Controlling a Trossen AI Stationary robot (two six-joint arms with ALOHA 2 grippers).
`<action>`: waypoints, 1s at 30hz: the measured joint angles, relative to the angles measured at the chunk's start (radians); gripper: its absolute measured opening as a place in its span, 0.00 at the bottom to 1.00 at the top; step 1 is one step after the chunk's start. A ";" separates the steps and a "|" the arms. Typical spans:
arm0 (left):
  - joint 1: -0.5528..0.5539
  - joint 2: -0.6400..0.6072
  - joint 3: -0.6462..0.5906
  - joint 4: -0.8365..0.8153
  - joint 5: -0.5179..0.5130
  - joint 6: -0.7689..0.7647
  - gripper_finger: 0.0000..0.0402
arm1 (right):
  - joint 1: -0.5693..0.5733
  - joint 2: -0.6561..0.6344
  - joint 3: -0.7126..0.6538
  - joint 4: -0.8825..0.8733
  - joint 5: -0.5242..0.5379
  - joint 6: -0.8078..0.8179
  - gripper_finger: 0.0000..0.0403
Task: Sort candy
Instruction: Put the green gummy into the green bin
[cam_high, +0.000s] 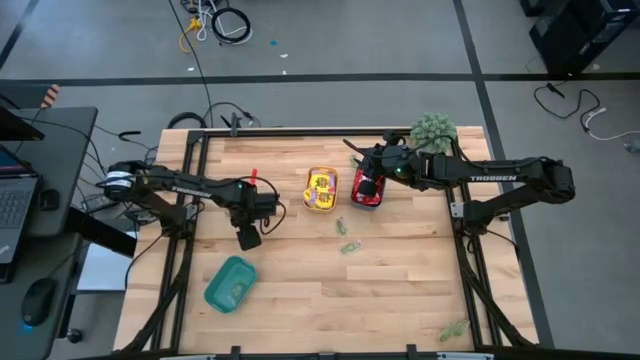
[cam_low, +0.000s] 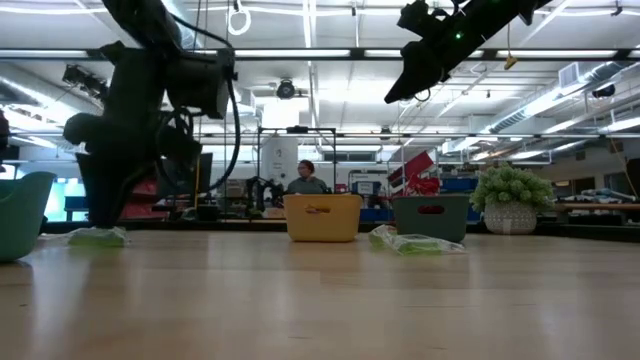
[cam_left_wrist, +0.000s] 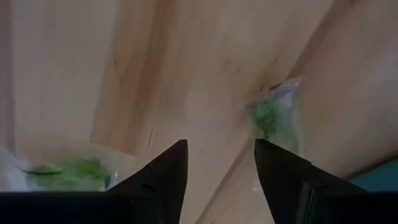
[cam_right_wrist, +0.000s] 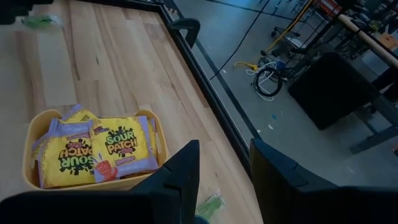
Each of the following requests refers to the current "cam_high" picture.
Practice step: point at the green plant in white pot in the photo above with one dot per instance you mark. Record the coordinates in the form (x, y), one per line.
(432, 134)

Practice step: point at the green plastic bin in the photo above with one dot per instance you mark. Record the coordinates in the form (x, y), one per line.
(220, 295)

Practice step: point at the black computer mouse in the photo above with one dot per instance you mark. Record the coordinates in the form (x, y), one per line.
(37, 300)

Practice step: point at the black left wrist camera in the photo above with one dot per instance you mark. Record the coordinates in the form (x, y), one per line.
(248, 238)

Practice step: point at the black desk crossbar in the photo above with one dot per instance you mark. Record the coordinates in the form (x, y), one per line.
(100, 232)

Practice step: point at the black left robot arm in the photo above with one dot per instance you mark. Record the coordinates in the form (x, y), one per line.
(200, 187)

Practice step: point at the grey desk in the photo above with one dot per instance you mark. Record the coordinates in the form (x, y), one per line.
(55, 260)

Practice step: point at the small black puck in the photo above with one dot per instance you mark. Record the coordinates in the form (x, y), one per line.
(49, 199)

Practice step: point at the white board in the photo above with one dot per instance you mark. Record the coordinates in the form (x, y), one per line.
(102, 270)

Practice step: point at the dark grey laptop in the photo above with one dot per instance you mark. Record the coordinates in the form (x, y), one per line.
(15, 210)

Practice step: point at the black desk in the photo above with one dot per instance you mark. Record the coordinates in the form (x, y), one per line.
(65, 150)

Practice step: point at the black aluminium table frame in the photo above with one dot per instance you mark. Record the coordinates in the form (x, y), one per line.
(300, 132)

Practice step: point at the black caster wheel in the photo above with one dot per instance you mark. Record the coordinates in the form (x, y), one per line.
(74, 336)

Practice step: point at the yellow Sour Patch pack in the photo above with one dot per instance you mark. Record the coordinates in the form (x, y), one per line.
(322, 199)
(320, 181)

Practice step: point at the orange black striped post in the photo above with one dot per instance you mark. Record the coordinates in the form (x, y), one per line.
(50, 96)

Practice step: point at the blue plastic bin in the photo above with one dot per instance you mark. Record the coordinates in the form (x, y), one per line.
(367, 207)

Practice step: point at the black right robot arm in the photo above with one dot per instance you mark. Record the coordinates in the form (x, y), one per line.
(490, 175)

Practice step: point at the yellow plastic bin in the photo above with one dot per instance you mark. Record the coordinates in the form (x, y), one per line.
(320, 169)

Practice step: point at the black cabinet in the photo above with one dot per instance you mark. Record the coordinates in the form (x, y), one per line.
(580, 35)

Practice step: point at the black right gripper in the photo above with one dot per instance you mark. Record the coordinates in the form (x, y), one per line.
(379, 161)

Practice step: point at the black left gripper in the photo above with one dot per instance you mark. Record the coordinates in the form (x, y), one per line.
(261, 207)

